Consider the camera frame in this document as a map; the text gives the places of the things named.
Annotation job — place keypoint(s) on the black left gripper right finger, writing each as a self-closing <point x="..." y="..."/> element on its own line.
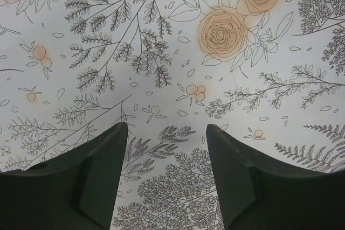
<point x="257" y="191"/>

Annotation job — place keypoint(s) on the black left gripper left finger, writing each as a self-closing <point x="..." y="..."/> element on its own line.
<point x="76" y="190"/>

